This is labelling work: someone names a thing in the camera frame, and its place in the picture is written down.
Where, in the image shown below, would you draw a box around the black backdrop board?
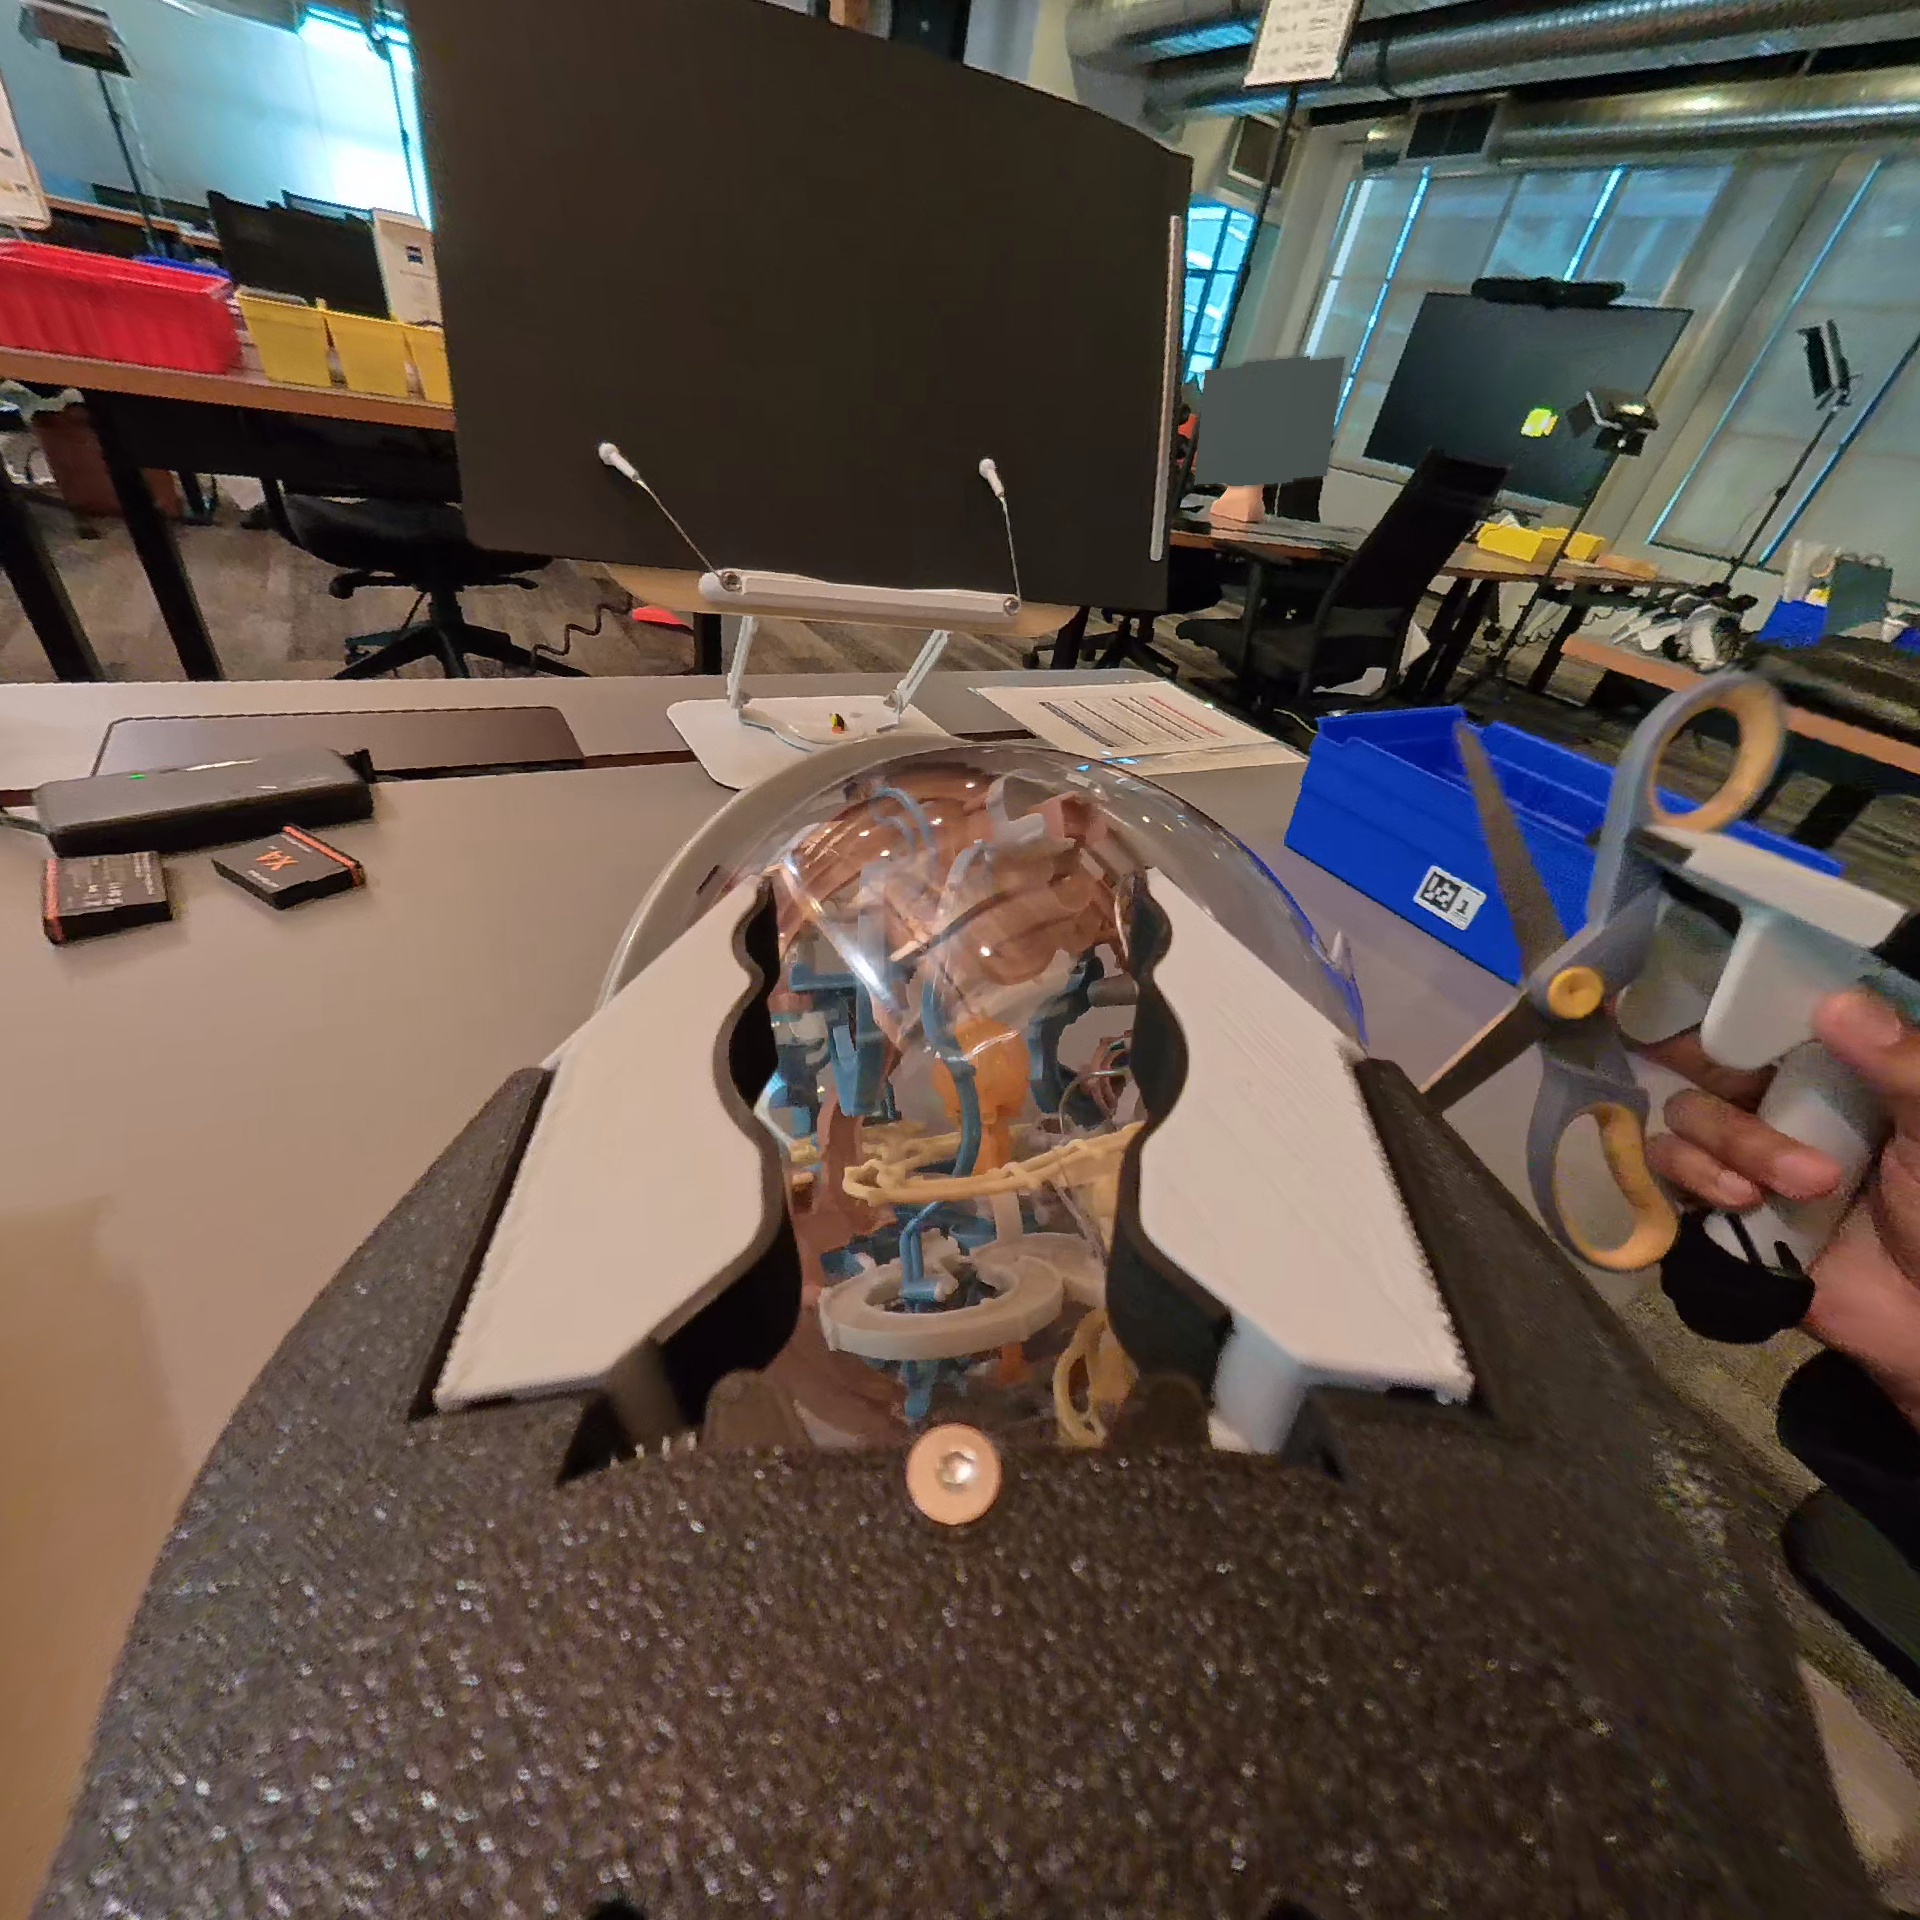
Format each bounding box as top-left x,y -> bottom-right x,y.
406,0 -> 1198,619

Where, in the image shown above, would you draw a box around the printed paper sheet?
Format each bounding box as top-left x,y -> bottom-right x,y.
971,675 -> 1310,771

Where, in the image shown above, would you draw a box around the black office chair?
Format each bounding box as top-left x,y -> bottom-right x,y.
287,495 -> 591,681
1185,449 -> 1508,721

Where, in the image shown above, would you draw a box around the white folding stand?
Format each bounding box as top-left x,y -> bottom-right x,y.
598,438 -> 1039,793

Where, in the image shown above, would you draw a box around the black monitor screen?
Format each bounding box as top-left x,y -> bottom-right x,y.
1362,277 -> 1697,515

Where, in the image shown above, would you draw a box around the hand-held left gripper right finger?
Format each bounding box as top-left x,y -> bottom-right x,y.
1106,865 -> 1481,1456

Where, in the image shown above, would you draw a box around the plain black battery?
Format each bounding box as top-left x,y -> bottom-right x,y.
40,848 -> 176,945

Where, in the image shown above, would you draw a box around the red plastic bin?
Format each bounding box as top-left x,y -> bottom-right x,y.
0,239 -> 246,380

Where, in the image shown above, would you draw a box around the white paper sign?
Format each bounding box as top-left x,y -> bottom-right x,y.
1242,0 -> 1362,92

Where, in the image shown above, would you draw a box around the wooden workbench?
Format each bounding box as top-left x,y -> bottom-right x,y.
0,343 -> 459,684

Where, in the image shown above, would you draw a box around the clear plastic maze ball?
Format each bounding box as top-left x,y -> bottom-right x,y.
598,736 -> 1370,1454

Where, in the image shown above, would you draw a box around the long spiral metal duct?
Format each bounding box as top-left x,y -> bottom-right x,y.
1111,0 -> 1920,167

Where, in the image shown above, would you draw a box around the black bag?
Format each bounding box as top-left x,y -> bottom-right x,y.
1747,637 -> 1920,751

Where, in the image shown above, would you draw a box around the black battery orange mark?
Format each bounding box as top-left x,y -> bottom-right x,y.
210,823 -> 368,915

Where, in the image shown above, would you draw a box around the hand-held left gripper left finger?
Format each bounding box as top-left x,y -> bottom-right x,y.
432,878 -> 793,1454

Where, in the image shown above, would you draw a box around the camera on tripod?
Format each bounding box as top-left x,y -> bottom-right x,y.
1500,385 -> 1662,705

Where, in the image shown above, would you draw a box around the black power bank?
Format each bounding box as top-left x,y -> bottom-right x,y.
30,744 -> 378,859

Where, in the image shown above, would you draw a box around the grey orange scissors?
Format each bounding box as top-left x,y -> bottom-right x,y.
1418,668 -> 1790,1272

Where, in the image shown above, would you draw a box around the person's right hand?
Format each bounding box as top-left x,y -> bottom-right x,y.
1642,987 -> 1920,1425

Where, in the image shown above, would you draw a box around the person's right forearm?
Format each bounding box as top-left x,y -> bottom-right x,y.
1776,1341 -> 1920,1704

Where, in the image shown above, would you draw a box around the blue plastic bin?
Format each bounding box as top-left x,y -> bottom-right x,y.
1290,701 -> 1849,989

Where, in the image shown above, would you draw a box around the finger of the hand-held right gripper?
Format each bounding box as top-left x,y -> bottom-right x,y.
1627,825 -> 1914,965
1622,900 -> 1714,1056

